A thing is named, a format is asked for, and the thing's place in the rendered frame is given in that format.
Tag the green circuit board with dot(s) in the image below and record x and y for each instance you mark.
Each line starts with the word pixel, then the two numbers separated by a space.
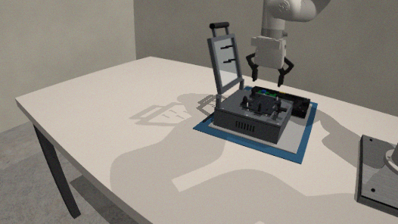
pixel 267 93

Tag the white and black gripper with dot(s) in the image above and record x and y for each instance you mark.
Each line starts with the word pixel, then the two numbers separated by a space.
pixel 268 57

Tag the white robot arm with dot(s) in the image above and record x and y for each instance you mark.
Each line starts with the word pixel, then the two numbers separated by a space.
pixel 273 28

